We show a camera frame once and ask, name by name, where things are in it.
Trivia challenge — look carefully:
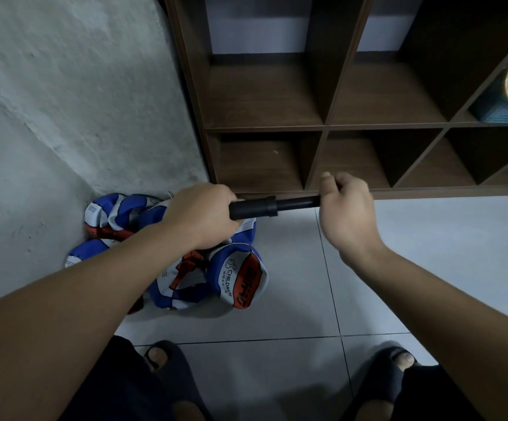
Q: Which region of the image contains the person's right hand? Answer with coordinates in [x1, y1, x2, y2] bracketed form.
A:
[318, 171, 388, 268]

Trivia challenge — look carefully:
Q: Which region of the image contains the person's left hand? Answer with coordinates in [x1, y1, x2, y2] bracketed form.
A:
[162, 183, 245, 253]

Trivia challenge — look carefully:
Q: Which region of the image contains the blue white red basketball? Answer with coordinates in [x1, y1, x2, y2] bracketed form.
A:
[204, 243, 269, 309]
[65, 239, 145, 314]
[228, 217, 258, 246]
[147, 250, 213, 310]
[84, 192, 169, 240]

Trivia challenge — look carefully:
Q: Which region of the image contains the black hand pump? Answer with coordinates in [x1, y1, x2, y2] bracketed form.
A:
[228, 194, 322, 221]

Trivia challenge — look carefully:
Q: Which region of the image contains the brown wooden cubby shelf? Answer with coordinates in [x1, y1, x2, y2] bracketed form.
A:
[162, 0, 508, 200]

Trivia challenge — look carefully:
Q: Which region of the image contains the person's right forearm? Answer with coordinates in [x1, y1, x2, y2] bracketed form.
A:
[350, 243, 508, 421]

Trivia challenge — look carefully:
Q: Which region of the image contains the person's left forearm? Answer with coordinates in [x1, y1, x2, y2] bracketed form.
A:
[0, 223, 207, 421]

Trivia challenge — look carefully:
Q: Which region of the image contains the person's left foot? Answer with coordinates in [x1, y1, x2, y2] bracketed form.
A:
[146, 346, 207, 421]

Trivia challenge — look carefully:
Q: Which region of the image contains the black sandal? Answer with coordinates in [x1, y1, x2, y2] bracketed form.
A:
[142, 340, 215, 421]
[342, 344, 420, 421]

